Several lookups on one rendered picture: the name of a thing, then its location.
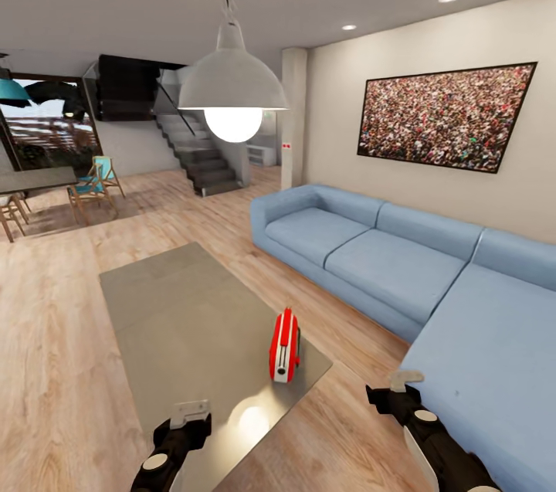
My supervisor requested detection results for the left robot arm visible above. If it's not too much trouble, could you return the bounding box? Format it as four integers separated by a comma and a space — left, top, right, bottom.
131, 399, 212, 492

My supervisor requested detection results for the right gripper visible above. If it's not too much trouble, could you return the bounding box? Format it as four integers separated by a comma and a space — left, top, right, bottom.
365, 385, 422, 425

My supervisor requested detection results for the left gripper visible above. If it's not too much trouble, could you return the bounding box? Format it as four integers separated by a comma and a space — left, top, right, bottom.
154, 415, 212, 460

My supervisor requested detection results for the radio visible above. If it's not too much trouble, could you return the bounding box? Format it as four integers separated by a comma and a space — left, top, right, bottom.
270, 308, 301, 383

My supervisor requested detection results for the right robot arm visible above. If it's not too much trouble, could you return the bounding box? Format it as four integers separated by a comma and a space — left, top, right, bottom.
365, 370, 503, 492

